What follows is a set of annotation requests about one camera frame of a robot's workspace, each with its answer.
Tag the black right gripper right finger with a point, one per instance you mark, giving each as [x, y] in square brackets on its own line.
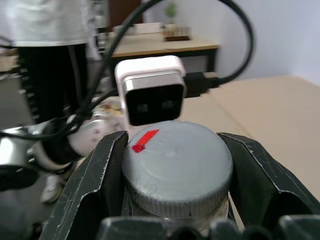
[260, 180]

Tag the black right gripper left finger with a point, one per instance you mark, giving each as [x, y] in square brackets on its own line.
[87, 190]

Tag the clear glass jar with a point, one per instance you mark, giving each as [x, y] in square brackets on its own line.
[200, 221]

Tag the grey jar lid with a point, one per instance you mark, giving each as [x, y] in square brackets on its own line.
[175, 170]

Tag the white flat box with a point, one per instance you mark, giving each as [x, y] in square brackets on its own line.
[147, 28]

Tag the brown wooden rack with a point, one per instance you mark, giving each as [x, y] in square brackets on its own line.
[176, 33]

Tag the person in white shirt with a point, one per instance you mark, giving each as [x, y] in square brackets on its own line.
[45, 22]

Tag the small green potted plant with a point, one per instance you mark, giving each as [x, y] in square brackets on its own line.
[171, 12]

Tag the white depth camera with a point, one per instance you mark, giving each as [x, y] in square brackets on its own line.
[147, 71]

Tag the wooden table with black frame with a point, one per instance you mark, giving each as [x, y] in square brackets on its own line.
[155, 46]

